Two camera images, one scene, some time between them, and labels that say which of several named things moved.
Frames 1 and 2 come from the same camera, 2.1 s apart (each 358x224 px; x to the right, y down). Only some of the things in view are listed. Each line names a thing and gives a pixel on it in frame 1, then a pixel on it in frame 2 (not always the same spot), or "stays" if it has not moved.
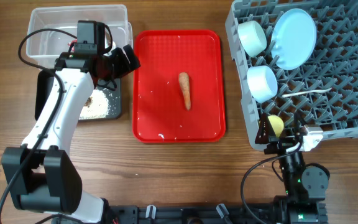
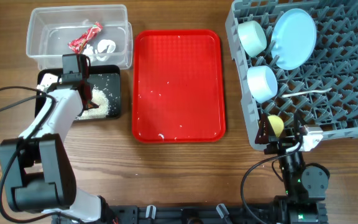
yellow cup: (277, 123) stays
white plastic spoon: (319, 91) stays
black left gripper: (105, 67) → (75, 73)
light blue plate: (294, 38) stays
